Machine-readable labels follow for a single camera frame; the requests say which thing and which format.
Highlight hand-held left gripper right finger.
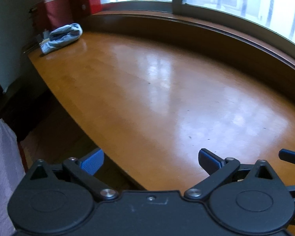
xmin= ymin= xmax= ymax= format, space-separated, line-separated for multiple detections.
xmin=183 ymin=148 xmax=278 ymax=200

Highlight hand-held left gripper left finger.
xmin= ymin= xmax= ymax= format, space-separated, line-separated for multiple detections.
xmin=25 ymin=148 xmax=119 ymax=201

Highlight light blue jeans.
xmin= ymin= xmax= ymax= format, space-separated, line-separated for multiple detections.
xmin=40 ymin=23 xmax=83 ymax=54

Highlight pink bed cover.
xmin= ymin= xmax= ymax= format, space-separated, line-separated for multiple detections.
xmin=0 ymin=104 xmax=27 ymax=236

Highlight wooden window sill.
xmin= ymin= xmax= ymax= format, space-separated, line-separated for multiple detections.
xmin=84 ymin=1 xmax=295 ymax=106

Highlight red box with white lid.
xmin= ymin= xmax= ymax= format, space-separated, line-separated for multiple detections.
xmin=75 ymin=0 xmax=104 ymax=14

